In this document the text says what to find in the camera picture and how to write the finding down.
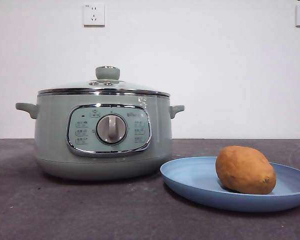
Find pale green electric steamer pot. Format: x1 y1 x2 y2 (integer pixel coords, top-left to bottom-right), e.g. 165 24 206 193
15 92 185 181

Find glass lid with green knob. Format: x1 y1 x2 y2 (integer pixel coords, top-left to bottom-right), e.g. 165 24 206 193
37 65 170 98

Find brown potato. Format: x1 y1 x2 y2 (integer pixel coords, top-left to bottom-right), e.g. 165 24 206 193
215 145 277 195

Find blue round plate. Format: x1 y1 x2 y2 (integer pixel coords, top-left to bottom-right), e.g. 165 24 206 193
160 156 300 213

